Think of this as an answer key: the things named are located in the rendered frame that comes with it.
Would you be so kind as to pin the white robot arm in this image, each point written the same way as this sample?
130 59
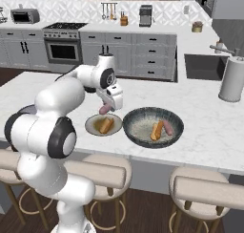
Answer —
50 128

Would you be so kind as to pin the pink sausage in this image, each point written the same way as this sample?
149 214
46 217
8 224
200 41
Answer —
168 128
104 109

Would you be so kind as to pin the rail with hanging tools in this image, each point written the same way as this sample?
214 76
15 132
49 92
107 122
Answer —
109 10

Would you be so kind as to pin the beige bar stool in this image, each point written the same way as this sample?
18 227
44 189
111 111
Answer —
9 170
203 192
108 174

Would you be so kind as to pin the silver stove with oven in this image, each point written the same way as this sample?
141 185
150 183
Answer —
63 47

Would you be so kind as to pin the grey base cupboard run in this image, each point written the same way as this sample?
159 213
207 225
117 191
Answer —
22 49
143 55

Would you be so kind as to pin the potted plant in basket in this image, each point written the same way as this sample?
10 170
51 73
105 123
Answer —
197 27

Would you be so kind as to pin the dark grey bowl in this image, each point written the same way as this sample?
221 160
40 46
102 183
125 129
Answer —
139 128

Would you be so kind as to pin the silver toaster oven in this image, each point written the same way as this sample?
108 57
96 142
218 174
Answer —
24 16

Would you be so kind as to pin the dark sink basin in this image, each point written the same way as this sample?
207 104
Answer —
203 67

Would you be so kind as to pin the white paper towel roll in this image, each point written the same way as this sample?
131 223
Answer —
231 80

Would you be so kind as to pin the wooden knife block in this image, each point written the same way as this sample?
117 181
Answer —
124 20

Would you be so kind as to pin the grey tap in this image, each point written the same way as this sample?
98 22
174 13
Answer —
224 49

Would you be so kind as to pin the golden bun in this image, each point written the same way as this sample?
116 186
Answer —
156 131
106 125

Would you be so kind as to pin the grey tall cupboard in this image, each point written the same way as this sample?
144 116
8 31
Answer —
227 10

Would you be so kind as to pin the small grey plate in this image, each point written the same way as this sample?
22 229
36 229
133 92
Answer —
28 109
92 124

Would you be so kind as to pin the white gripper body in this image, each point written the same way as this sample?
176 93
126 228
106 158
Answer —
115 100

